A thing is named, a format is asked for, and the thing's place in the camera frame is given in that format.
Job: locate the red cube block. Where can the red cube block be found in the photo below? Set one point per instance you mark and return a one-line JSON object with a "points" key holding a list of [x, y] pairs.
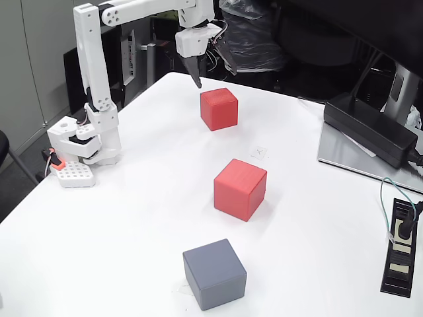
{"points": [[238, 191], [219, 109]]}

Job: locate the grey cube block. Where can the grey cube block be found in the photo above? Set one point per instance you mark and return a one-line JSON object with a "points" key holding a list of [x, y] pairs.
{"points": [[215, 274]]}

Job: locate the plastic wrapped dark bin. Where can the plastic wrapped dark bin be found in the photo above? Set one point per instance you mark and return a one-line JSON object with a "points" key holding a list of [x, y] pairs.
{"points": [[254, 43]]}

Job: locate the green circuit board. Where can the green circuit board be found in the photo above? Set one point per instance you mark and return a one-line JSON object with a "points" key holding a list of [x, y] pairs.
{"points": [[167, 16]]}

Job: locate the clear tape X mark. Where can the clear tape X mark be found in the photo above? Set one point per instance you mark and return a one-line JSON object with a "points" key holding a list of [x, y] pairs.
{"points": [[260, 153]]}

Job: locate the black low cabinet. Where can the black low cabinet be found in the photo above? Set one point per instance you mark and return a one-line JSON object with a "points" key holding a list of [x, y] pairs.
{"points": [[71, 82]]}

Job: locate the silver monitor stand base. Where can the silver monitor stand base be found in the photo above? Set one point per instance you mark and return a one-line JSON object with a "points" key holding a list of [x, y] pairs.
{"points": [[337, 152]]}

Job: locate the black monitor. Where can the black monitor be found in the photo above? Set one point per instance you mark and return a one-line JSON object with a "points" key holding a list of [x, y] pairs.
{"points": [[380, 20]]}

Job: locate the white grid table clamp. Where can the white grid table clamp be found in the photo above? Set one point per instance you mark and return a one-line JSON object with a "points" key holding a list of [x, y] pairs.
{"points": [[74, 175]]}

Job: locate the black power adapter brick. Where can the black power adapter brick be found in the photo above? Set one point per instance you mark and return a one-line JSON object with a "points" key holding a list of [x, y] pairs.
{"points": [[363, 128]]}

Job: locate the silver monitor stand neck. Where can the silver monitor stand neck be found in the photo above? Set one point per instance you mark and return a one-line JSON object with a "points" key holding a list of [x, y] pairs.
{"points": [[401, 89]]}

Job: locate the white crumpled plastic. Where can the white crumpled plastic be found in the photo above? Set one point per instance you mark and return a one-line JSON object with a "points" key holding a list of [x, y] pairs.
{"points": [[414, 117]]}

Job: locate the black office chair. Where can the black office chair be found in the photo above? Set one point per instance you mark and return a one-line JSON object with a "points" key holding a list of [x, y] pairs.
{"points": [[3, 145]]}

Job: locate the black power plug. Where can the black power plug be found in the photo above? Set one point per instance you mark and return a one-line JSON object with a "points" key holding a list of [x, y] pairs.
{"points": [[404, 231]]}

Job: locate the black power outlet strip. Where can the black power outlet strip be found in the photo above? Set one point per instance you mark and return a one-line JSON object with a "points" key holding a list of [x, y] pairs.
{"points": [[396, 280]]}

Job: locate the silver metal post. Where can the silver metal post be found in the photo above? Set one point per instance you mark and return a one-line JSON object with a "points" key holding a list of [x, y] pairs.
{"points": [[150, 62]]}

